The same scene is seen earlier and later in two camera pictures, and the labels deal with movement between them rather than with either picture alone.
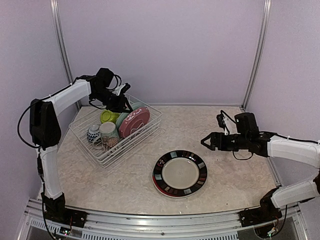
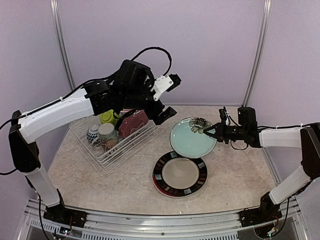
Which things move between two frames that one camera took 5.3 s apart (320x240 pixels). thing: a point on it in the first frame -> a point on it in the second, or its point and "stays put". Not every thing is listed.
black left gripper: [119, 106] -> [153, 113]
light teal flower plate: [122, 116] -> [187, 138]
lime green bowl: [107, 116] stays put
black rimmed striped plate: [179, 173] stays put
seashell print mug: [109, 136] stays put
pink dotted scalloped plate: [134, 122] stays put
